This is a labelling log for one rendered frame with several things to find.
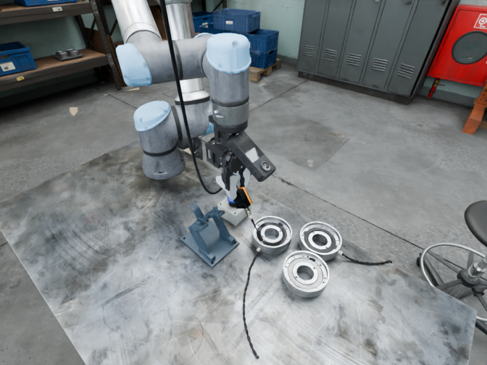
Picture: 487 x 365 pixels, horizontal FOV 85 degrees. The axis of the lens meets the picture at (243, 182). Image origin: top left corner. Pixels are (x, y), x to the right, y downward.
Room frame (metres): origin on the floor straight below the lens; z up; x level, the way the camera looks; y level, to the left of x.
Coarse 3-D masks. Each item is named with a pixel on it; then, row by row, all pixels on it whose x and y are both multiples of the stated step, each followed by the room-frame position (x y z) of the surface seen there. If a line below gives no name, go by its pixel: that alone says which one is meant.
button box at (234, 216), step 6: (222, 204) 0.54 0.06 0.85; (228, 204) 0.54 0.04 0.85; (234, 204) 0.54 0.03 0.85; (228, 210) 0.52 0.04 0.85; (234, 210) 0.52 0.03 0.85; (240, 210) 0.52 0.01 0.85; (222, 216) 0.53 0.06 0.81; (228, 216) 0.51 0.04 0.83; (234, 216) 0.50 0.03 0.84; (240, 216) 0.51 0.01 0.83; (246, 216) 0.54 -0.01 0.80; (234, 222) 0.50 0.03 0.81
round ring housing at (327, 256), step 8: (312, 224) 0.48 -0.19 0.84; (320, 224) 0.48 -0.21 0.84; (312, 232) 0.45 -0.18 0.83; (320, 232) 0.45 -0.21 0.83; (336, 232) 0.45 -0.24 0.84; (312, 240) 0.45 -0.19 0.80; (320, 240) 0.45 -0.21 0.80; (328, 240) 0.43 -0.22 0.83; (304, 248) 0.40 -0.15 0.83; (320, 248) 0.40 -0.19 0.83; (336, 248) 0.40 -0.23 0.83; (320, 256) 0.38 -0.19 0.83; (328, 256) 0.38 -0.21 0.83
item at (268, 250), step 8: (272, 216) 0.50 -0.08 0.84; (256, 224) 0.48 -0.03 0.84; (288, 224) 0.47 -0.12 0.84; (256, 232) 0.45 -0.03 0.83; (264, 232) 0.45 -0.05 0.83; (272, 232) 0.47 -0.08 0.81; (280, 232) 0.45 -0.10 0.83; (288, 232) 0.45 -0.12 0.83; (256, 240) 0.42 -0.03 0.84; (272, 240) 0.43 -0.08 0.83; (288, 240) 0.42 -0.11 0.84; (264, 248) 0.40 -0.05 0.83; (272, 248) 0.40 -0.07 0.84; (280, 248) 0.40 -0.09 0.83
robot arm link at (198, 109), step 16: (176, 0) 0.87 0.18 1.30; (176, 16) 0.87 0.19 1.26; (176, 32) 0.86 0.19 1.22; (192, 32) 0.88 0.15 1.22; (192, 80) 0.83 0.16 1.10; (176, 96) 0.84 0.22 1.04; (192, 96) 0.81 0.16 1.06; (208, 96) 0.84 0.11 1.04; (192, 112) 0.79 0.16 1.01; (208, 112) 0.81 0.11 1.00; (192, 128) 0.77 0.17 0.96; (208, 128) 0.79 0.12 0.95
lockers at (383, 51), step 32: (320, 0) 3.94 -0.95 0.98; (352, 0) 3.68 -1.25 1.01; (384, 0) 3.46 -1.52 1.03; (416, 0) 3.26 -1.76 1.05; (448, 0) 3.01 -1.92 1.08; (320, 32) 3.89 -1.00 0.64; (352, 32) 3.63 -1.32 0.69; (384, 32) 3.40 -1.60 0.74; (416, 32) 3.17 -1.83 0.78; (320, 64) 3.84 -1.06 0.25; (352, 64) 3.57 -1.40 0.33; (384, 64) 3.32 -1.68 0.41; (416, 64) 3.06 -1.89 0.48; (384, 96) 3.28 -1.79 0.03
